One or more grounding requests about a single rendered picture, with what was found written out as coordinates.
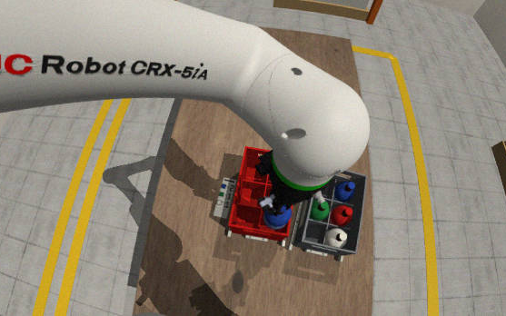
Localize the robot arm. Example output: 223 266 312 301
0 0 370 204

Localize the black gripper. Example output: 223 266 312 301
257 185 302 217

